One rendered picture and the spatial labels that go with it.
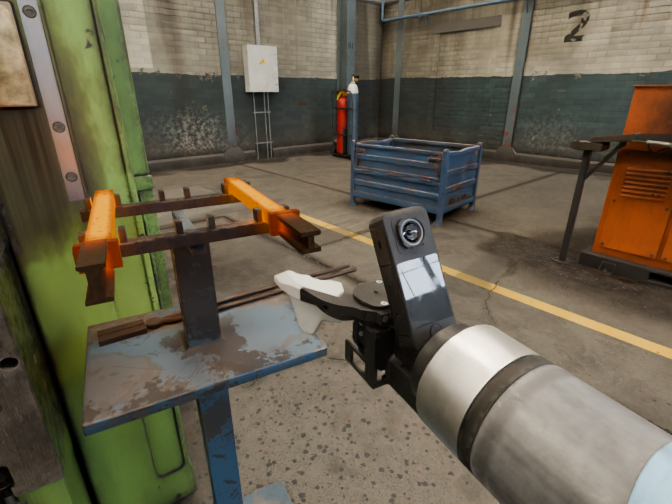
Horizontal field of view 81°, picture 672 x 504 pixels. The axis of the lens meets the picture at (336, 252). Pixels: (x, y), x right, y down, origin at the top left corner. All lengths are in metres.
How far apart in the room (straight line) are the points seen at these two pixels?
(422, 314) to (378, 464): 1.28
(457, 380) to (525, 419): 0.05
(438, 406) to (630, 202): 3.13
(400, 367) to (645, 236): 3.10
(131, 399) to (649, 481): 0.64
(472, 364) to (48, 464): 0.93
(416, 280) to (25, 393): 0.80
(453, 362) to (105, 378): 0.62
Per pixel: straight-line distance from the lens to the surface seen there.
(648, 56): 7.49
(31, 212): 1.02
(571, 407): 0.26
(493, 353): 0.28
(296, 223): 0.54
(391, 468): 1.57
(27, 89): 0.97
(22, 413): 0.99
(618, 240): 3.44
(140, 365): 0.79
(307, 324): 0.41
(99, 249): 0.50
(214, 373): 0.73
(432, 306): 0.33
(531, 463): 0.25
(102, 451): 1.34
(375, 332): 0.34
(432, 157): 3.89
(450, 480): 1.58
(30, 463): 1.06
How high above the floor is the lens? 1.21
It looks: 22 degrees down
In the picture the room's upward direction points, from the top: straight up
